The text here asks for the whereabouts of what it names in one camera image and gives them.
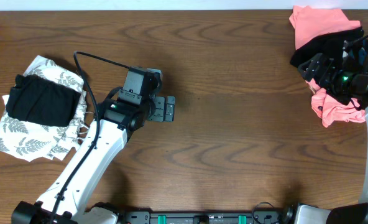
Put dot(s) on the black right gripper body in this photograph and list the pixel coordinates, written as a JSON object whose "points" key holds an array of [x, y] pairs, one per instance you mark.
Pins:
{"points": [[339, 83]]}

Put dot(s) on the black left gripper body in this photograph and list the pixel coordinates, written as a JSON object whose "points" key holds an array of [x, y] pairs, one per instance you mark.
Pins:
{"points": [[153, 109]]}

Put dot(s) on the black garment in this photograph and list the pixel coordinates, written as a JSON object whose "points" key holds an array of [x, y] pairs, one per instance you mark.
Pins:
{"points": [[340, 58], [40, 101]]}

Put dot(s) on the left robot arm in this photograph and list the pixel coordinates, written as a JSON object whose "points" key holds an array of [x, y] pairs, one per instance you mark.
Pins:
{"points": [[66, 199]]}

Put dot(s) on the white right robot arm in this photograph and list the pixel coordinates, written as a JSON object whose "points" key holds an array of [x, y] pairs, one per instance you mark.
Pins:
{"points": [[357, 213]]}

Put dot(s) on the black garment in pile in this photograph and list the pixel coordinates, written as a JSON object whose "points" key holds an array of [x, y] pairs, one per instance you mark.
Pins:
{"points": [[340, 58]]}

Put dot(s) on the coral pink garment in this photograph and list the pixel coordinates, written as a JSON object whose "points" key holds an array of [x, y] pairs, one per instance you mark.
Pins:
{"points": [[324, 31]]}

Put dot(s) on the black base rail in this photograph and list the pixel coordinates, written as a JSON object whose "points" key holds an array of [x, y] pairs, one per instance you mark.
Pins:
{"points": [[202, 217]]}

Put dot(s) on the white fern-print drawstring bag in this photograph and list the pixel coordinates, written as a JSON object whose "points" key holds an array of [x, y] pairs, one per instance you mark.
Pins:
{"points": [[29, 141]]}

